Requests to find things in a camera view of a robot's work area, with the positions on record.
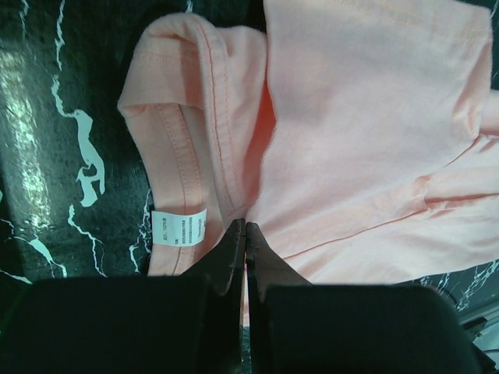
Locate black marble pattern mat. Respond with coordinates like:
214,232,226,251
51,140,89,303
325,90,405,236
0,0,499,374

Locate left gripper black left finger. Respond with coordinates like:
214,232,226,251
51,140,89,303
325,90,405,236
1,220,246,373

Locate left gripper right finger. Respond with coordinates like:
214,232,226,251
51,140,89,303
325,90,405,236
246,223,495,373

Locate pink t-shirt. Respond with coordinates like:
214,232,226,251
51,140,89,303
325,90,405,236
118,1,498,284

